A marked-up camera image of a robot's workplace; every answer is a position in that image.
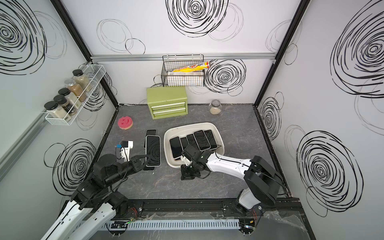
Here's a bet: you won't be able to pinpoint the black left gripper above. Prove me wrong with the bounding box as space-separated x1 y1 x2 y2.
105 153 153 188

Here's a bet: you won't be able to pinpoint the white plastic storage box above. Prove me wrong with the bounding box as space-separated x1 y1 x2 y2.
164 123 225 169

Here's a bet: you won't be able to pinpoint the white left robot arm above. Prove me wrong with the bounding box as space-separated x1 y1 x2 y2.
42 154 151 240

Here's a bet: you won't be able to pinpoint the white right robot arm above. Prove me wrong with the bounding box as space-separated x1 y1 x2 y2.
181 145 285 216

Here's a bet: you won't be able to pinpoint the phone in pink case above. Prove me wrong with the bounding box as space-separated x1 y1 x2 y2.
170 137 183 160

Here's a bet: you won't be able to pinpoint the phone in mint case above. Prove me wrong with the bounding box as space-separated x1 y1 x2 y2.
180 137 189 150

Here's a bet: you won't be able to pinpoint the phone in purple case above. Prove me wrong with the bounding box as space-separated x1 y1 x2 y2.
187 134 199 150

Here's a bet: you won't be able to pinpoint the black phone in box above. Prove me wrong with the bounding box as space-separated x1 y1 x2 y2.
193 130 211 151
204 130 218 150

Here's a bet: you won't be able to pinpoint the rightmost black phone in box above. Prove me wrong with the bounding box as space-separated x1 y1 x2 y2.
204 130 218 150

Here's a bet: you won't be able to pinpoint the white box in basket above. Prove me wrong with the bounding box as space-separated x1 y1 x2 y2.
167 71 204 77

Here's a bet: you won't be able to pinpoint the pink smiley sponge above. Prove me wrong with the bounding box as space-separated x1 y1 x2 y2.
118 116 133 130

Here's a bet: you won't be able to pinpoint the green metal drawer toolbox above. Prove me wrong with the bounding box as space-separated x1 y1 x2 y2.
147 87 188 120

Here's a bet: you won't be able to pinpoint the glass jar with powder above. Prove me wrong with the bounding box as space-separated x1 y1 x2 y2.
209 100 222 115

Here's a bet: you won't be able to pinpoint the spice jar white contents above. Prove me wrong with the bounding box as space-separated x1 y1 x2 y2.
58 88 81 110

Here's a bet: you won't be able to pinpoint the spice jar dark contents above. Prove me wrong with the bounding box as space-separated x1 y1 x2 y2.
54 95 77 116

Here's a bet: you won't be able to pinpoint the spice jar black lid front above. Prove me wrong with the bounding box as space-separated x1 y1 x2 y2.
44 101 68 119

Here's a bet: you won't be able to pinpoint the spice jar black lid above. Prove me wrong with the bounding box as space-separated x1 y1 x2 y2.
73 69 92 92
44 101 68 119

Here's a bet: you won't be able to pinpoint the spice jar black lid rear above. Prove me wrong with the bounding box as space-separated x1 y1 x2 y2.
73 69 92 92

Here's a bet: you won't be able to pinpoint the spice jar brown contents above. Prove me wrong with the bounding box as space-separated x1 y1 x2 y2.
65 79 87 102

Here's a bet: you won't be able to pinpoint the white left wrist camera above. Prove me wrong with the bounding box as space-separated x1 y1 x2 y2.
117 141 134 162

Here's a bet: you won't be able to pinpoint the grey slotted cable duct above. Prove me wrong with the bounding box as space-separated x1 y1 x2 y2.
99 219 240 232

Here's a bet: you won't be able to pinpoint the clear wall spice shelf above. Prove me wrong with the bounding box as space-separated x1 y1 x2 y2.
45 65 108 131

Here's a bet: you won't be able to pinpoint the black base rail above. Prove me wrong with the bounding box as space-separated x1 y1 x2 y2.
122 198 303 218

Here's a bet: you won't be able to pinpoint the black wire wall basket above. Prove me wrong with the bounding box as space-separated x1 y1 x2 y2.
161 54 206 87

